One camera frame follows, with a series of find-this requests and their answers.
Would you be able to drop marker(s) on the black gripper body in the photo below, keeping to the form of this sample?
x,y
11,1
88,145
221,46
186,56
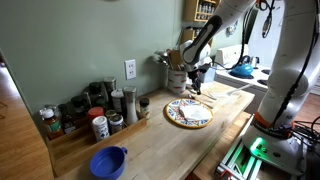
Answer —
x,y
198,74

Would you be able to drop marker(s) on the silver fork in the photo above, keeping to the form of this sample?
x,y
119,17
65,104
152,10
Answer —
x,y
208,96

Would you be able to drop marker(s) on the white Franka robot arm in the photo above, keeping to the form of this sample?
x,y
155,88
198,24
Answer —
x,y
286,76

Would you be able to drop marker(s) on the blue tissue box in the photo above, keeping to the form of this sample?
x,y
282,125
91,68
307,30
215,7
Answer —
x,y
208,76

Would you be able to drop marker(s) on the white crock with red fish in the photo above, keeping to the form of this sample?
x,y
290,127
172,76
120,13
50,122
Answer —
x,y
176,81

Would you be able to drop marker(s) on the white slotted spatula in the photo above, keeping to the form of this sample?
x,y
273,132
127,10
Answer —
x,y
221,94

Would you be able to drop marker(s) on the white paper napkin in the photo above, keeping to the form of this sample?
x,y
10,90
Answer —
x,y
195,113

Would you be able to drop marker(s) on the wooden spatula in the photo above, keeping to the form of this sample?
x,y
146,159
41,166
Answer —
x,y
174,59

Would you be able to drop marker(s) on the white stove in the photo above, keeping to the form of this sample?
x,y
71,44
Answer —
x,y
230,81

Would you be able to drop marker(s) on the colourful patterned plate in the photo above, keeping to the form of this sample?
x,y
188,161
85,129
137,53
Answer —
x,y
171,115

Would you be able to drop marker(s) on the silver ladle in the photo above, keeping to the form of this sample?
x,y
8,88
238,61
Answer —
x,y
160,54

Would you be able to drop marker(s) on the blue clothes iron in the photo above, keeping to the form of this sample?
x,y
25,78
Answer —
x,y
242,70

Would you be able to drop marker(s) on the small jar black lid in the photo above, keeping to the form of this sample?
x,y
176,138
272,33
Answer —
x,y
144,108

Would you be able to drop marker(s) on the small silver pot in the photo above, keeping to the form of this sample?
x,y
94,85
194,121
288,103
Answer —
x,y
255,62

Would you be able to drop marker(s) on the tall glass salt shaker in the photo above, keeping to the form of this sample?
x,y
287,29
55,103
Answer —
x,y
130,105

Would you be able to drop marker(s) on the white lidded jar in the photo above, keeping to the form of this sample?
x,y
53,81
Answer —
x,y
117,100

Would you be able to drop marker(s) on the tall dark jar silver lid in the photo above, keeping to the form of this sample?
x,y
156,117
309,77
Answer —
x,y
109,87

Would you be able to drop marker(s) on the short jar silver lid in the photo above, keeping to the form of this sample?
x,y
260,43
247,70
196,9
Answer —
x,y
116,124

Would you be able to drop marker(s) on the dark spice jar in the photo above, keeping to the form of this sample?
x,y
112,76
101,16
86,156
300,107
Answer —
x,y
95,91

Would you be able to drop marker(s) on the red lid jar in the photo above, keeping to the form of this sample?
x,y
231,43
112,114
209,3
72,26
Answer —
x,y
95,112

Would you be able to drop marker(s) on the white printed canister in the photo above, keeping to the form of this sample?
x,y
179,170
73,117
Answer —
x,y
100,129

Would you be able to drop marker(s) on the blue plastic cup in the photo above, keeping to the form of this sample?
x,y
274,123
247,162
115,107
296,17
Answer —
x,y
106,163

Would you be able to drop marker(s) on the small dark bottle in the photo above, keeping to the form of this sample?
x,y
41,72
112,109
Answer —
x,y
68,121

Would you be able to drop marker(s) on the spice jar group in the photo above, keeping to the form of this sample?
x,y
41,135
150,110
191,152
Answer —
x,y
76,150

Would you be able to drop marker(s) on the hot sauce bottle white cap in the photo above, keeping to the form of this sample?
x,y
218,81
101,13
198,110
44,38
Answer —
x,y
52,124

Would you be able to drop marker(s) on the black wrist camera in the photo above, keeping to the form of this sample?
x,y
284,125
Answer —
x,y
206,66

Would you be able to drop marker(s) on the white wall outlet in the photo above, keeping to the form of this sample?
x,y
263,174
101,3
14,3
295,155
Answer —
x,y
130,69

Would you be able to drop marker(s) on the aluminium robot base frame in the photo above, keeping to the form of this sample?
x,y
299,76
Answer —
x,y
238,160

